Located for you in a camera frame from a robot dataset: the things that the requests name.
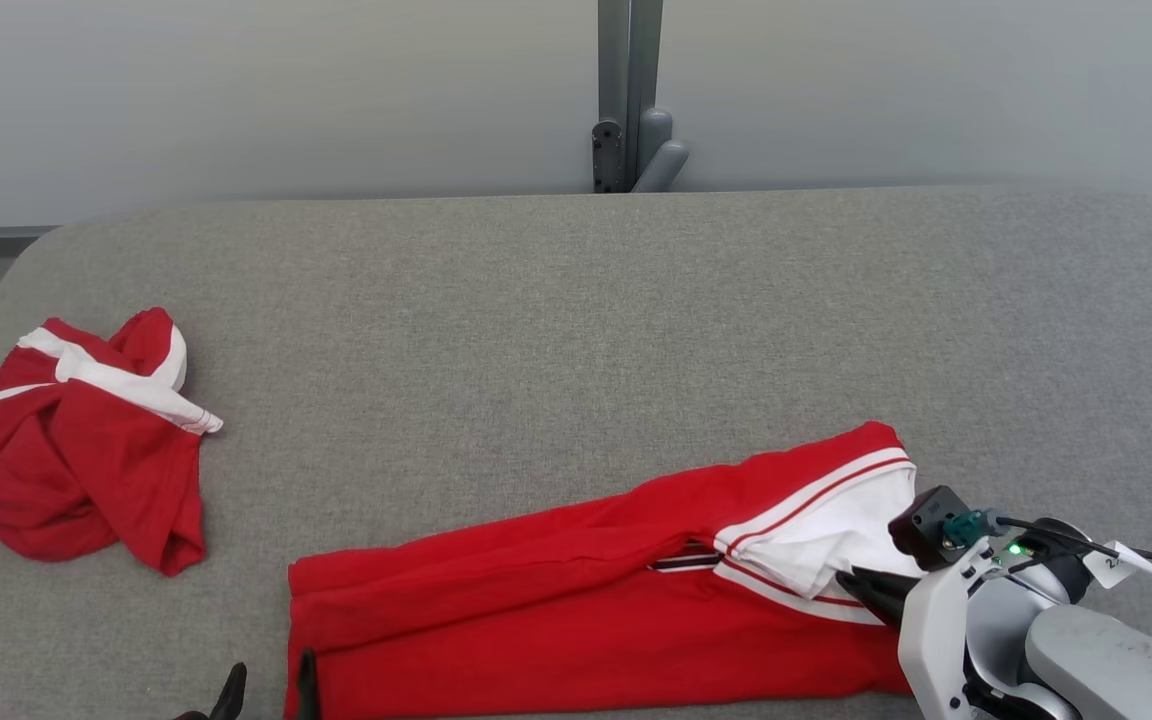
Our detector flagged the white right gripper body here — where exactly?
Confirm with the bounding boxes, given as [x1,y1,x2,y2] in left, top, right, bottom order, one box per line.
[897,535,999,720]

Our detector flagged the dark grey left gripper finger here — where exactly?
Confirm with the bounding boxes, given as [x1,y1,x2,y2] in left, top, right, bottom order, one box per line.
[296,648,323,720]
[210,662,249,720]

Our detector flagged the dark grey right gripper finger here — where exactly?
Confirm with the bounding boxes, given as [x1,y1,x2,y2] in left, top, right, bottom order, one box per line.
[835,566,924,631]

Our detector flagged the red basketball jersey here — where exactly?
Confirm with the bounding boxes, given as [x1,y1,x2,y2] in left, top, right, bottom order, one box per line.
[284,421,927,720]

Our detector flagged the red shorts with white stripe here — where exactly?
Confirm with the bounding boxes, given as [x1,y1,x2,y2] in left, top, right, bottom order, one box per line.
[0,306,226,579]

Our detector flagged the grey fabric sofa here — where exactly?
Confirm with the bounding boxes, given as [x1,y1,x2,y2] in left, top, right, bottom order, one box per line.
[0,185,1152,720]

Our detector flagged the white cable label tag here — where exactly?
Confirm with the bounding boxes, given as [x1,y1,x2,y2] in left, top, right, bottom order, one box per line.
[1081,540,1152,590]

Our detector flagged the grey partition post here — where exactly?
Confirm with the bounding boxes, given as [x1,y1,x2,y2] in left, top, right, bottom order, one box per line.
[591,0,691,195]

